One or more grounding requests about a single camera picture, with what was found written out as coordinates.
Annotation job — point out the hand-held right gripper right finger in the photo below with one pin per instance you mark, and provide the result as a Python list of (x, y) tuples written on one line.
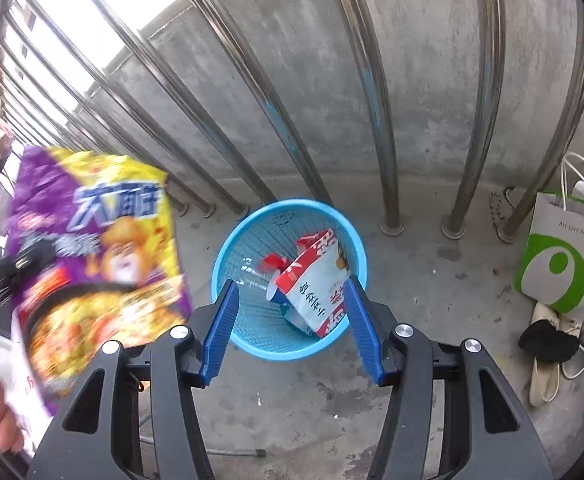
[(364, 330)]

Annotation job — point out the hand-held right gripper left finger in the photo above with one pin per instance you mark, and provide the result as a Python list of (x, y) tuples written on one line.
[(219, 335)]

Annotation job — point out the blue plastic basket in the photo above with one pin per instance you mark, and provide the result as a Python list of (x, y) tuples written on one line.
[(272, 332)]

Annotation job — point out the red snack bag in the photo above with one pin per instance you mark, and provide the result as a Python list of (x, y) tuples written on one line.
[(312, 285)]

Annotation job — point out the clear plastic cup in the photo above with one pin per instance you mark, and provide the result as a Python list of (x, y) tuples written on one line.
[(252, 272)]

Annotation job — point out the purple yellow noodle packet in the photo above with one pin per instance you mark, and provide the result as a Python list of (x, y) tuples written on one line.
[(97, 220)]

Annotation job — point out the black sock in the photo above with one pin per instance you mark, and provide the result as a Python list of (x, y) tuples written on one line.
[(547, 340)]

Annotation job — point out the white flat shoe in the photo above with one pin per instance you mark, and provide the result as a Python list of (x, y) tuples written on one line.
[(542, 385)]

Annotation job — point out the metal balcony railing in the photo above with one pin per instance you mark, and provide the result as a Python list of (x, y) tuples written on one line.
[(387, 135)]

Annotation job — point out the white green paper bag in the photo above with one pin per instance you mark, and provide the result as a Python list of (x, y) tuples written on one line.
[(552, 265)]

